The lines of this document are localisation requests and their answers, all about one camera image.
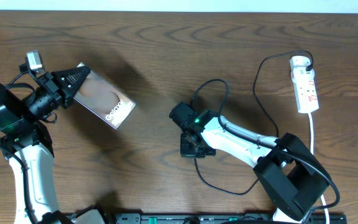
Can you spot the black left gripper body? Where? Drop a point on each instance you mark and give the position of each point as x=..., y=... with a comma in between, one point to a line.
x=46, y=101

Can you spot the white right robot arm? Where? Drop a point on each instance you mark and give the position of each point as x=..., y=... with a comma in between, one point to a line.
x=290, y=174

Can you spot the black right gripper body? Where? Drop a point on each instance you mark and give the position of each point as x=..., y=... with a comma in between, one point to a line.
x=188, y=150

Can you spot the white power strip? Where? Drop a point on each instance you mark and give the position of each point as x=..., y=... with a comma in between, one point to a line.
x=305, y=90

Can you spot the white USB charger adapter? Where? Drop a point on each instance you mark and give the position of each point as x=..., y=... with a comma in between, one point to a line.
x=301, y=61

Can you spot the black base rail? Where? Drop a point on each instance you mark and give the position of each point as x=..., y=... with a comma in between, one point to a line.
x=96, y=214

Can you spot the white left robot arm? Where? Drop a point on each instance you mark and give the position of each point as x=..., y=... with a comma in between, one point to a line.
x=26, y=143

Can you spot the smartphone with bronze back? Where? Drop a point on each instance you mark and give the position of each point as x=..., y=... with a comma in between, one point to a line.
x=104, y=100

